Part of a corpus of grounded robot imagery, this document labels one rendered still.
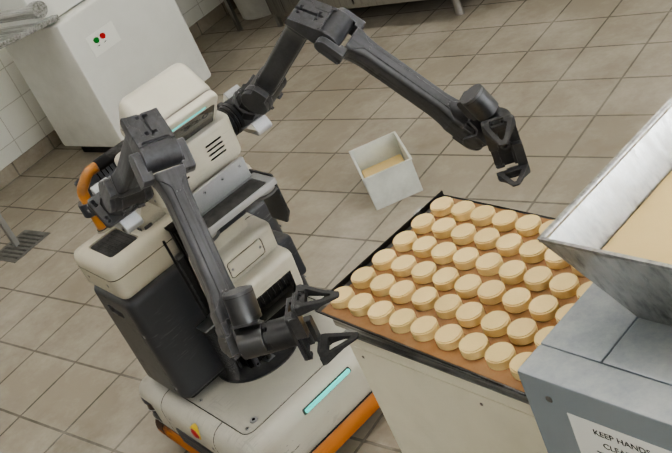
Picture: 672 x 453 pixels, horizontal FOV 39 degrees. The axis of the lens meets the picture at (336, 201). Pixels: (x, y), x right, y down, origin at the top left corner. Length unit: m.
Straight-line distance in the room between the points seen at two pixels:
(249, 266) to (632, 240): 1.56
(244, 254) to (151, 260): 0.30
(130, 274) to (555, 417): 1.69
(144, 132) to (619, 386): 1.09
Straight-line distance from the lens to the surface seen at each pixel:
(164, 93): 2.30
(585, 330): 1.16
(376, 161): 4.13
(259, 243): 2.54
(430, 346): 1.66
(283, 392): 2.75
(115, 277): 2.64
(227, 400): 2.83
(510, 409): 1.64
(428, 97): 2.05
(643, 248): 1.12
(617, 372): 1.10
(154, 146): 1.82
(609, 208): 1.16
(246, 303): 1.67
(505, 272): 1.72
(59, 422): 3.73
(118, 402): 3.62
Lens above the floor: 1.94
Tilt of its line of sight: 28 degrees down
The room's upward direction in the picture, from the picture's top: 24 degrees counter-clockwise
